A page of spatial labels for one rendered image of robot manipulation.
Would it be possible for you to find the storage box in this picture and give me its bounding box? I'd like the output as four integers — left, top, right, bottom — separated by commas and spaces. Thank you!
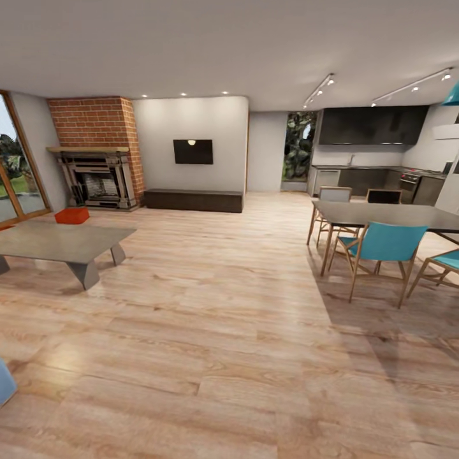
54, 207, 89, 225

